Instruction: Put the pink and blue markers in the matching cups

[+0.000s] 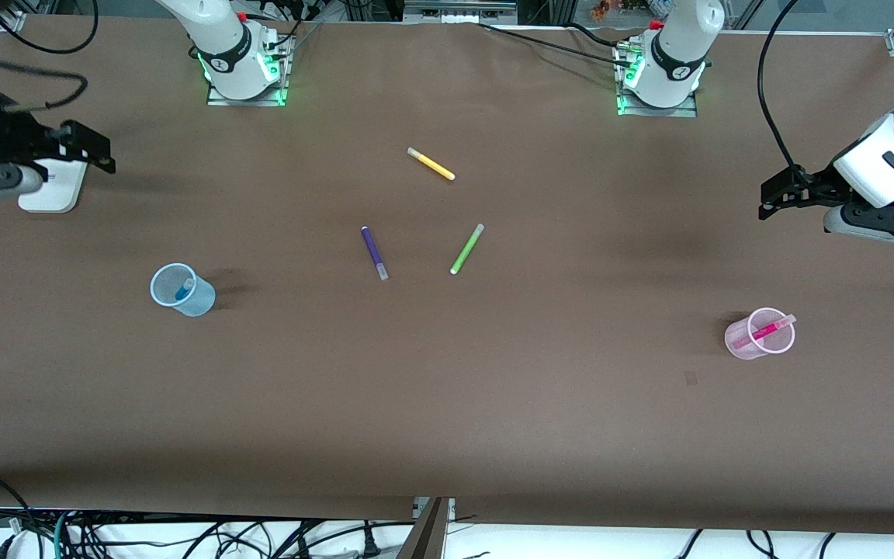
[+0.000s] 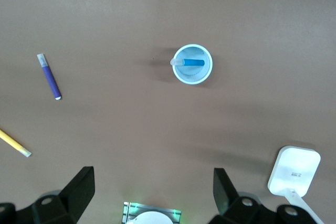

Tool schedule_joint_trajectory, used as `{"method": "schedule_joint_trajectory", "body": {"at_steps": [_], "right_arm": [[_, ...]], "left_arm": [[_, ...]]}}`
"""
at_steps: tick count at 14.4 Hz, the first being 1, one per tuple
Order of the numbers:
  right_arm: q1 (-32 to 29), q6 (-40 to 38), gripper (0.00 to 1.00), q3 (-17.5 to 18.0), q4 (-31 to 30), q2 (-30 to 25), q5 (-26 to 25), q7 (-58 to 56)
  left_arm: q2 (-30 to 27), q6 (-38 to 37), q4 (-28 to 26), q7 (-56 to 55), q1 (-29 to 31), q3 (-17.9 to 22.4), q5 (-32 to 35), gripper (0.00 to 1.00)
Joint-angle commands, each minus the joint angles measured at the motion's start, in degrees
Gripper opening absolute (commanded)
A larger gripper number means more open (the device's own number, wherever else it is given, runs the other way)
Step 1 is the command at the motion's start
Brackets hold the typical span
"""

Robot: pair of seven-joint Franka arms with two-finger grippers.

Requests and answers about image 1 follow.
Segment pink marker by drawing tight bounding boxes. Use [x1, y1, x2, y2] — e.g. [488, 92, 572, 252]
[732, 313, 798, 349]

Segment white rectangular box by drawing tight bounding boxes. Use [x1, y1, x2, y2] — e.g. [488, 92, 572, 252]
[18, 158, 90, 214]

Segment translucent pink cup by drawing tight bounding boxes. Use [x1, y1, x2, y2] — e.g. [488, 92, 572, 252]
[724, 307, 797, 361]

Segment translucent blue cup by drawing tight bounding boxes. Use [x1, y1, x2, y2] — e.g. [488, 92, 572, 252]
[150, 262, 217, 318]

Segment orange background object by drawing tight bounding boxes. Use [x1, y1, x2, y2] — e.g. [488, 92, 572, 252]
[590, 0, 651, 21]

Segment purple marker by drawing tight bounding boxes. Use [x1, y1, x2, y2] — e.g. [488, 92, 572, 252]
[361, 225, 390, 282]

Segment green marker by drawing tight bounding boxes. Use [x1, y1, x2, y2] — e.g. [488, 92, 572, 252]
[449, 223, 486, 276]

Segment yellow marker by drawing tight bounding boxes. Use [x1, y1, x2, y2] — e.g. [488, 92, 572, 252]
[407, 147, 456, 182]

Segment brown table cover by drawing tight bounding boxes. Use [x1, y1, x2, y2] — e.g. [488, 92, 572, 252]
[0, 14, 894, 536]

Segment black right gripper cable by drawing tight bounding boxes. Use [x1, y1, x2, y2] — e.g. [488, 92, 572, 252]
[0, 65, 91, 116]

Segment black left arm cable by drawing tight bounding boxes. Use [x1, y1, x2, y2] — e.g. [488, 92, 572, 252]
[757, 0, 806, 178]

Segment black looping cable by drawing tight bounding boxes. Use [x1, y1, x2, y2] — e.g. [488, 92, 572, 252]
[0, 0, 100, 57]

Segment metal base plate green lights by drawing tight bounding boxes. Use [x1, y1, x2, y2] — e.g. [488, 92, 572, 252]
[615, 43, 699, 119]
[205, 47, 291, 108]

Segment short black cable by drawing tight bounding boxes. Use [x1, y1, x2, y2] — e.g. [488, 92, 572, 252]
[563, 21, 630, 49]

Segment long black cable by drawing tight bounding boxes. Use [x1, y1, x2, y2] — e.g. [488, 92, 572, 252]
[476, 22, 636, 68]

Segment green floor cable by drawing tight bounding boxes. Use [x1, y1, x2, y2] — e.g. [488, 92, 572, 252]
[53, 509, 74, 559]

